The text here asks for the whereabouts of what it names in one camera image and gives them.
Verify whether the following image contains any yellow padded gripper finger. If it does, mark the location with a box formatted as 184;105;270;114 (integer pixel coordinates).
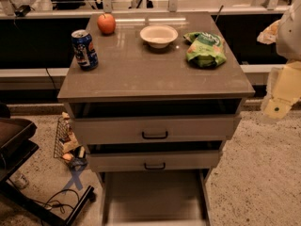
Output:
261;61;301;120

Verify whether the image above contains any green rice chip bag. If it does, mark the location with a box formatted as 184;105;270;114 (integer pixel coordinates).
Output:
183;32;227;68

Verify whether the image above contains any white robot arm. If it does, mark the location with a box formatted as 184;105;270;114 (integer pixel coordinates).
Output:
257;0;301;120

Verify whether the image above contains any top drawer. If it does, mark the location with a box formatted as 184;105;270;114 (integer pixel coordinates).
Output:
71;115;241;145

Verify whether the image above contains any grey drawer cabinet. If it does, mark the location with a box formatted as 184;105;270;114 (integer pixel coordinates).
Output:
56;11;256;226

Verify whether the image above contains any middle drawer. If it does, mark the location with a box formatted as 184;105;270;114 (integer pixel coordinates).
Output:
87;150;220;172

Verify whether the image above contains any open bottom drawer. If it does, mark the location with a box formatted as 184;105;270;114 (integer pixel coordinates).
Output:
101;170;212;226

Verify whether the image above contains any white bowl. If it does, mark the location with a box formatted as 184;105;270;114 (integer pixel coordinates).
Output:
140;25;178;49

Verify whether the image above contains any red apple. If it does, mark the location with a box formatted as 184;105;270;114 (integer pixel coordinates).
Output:
97;13;116;35

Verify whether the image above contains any blue pepsi can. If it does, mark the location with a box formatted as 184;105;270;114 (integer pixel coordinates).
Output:
71;29;98;71

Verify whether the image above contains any black cart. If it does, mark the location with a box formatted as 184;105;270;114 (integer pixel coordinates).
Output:
0;103;95;226

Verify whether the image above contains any wire basket with snacks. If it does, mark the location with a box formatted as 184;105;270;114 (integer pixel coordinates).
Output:
54;112;87;169

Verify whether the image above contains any black floor cable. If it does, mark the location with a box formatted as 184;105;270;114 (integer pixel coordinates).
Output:
31;188;81;215

